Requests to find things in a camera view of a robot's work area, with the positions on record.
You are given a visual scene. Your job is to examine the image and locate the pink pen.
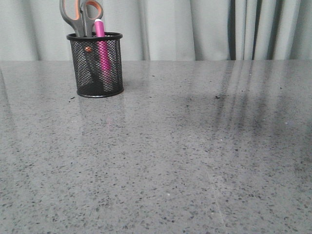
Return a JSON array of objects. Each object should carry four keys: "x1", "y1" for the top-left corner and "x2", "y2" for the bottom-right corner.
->
[{"x1": 94, "y1": 19, "x2": 112, "y2": 92}]

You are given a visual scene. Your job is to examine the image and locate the black mesh pen holder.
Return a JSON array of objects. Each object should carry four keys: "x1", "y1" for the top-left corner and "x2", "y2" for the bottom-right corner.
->
[{"x1": 67, "y1": 32, "x2": 124, "y2": 98}]

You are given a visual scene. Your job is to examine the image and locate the grey orange scissors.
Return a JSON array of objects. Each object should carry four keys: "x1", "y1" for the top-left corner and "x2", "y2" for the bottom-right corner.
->
[{"x1": 59, "y1": 0, "x2": 103, "y2": 38}]

